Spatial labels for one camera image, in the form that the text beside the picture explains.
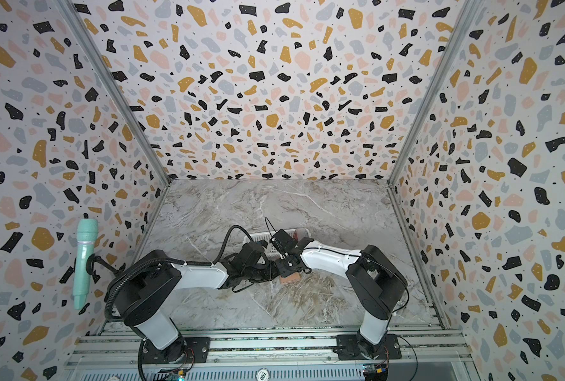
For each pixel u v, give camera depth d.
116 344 0.76
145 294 0.45
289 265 0.65
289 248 0.70
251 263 0.73
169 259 0.51
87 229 0.63
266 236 0.85
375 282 0.47
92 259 0.64
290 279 0.82
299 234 0.95
